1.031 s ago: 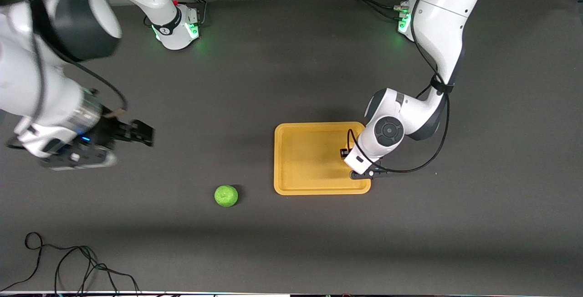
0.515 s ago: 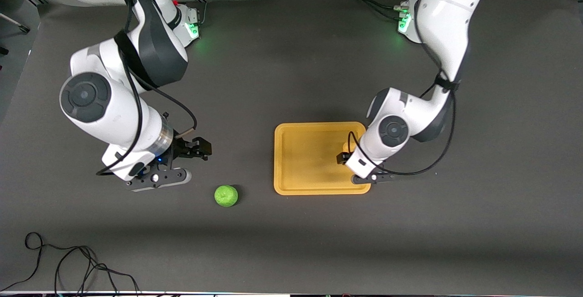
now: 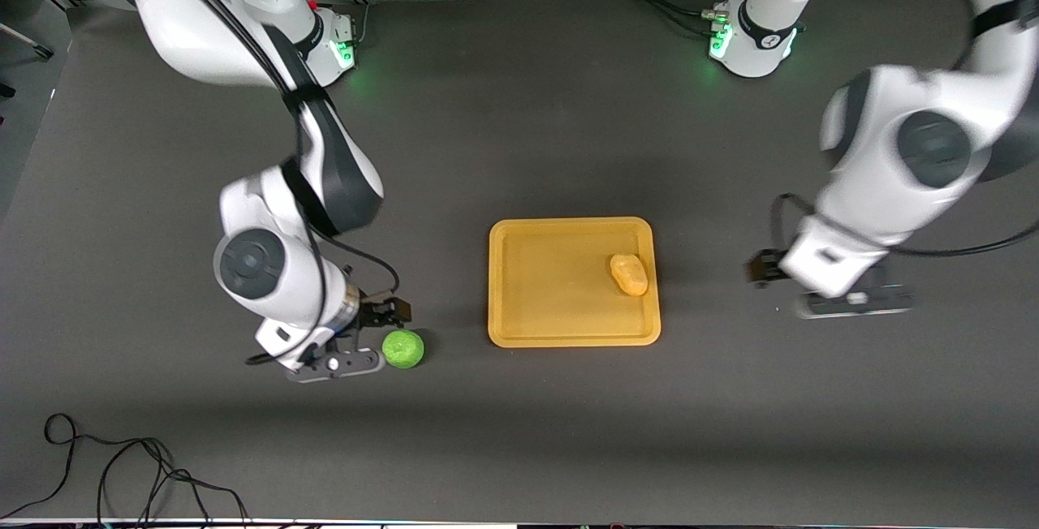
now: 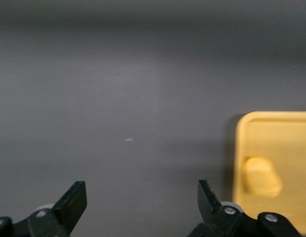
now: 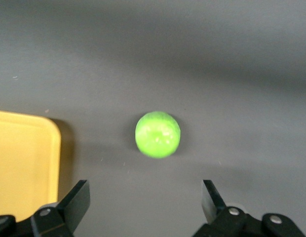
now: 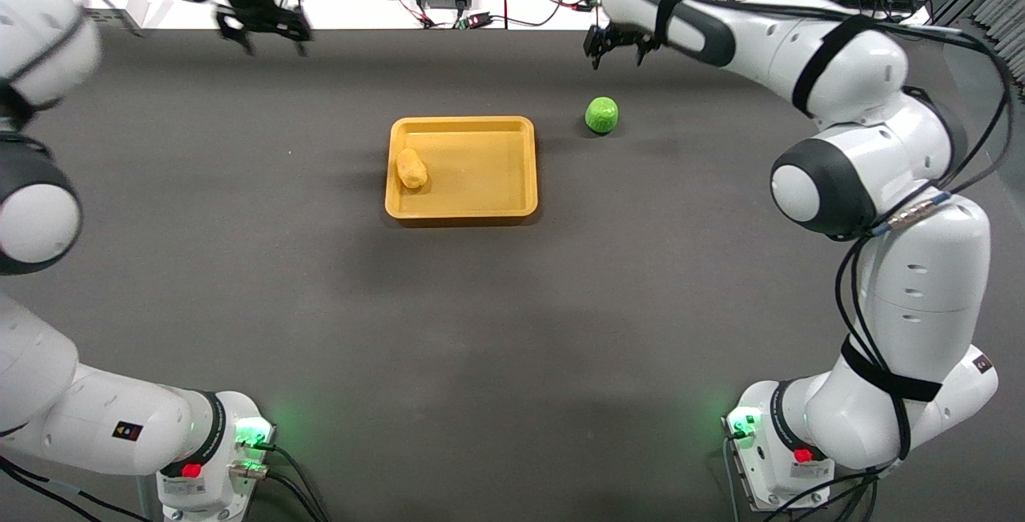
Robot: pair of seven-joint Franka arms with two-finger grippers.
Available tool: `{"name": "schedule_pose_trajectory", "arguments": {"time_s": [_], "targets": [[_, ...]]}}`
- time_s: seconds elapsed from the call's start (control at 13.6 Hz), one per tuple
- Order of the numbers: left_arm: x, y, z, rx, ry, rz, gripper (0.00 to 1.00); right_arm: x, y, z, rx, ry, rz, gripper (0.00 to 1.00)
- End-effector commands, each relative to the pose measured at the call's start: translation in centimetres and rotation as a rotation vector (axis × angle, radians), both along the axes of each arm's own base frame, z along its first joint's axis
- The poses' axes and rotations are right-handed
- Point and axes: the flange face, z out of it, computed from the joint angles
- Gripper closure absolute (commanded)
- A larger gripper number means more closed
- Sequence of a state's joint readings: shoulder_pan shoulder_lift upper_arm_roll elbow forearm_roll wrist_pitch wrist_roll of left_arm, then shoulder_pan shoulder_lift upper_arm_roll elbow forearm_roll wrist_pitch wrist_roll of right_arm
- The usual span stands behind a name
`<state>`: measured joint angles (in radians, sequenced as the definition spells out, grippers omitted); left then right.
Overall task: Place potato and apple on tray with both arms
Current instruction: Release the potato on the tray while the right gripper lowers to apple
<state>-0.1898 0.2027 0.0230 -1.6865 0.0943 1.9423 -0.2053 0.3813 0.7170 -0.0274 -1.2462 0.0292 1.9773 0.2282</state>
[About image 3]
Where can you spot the green apple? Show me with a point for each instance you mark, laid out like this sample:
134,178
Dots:
403,349

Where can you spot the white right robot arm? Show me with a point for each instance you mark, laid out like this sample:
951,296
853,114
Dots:
325,164

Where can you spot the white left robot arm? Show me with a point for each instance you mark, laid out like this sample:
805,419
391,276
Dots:
909,148

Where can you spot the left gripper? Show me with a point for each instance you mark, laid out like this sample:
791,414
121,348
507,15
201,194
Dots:
764,268

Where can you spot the yellow plastic tray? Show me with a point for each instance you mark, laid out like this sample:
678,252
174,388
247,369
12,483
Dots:
560,294

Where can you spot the yellow potato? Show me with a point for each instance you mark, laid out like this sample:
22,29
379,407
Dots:
629,274

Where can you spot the grey metal stand leg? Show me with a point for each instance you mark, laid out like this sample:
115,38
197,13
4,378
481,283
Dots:
28,40

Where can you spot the dark grey table mat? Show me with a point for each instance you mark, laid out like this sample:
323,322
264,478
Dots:
519,148

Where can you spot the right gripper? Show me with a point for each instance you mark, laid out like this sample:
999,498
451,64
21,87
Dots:
376,315

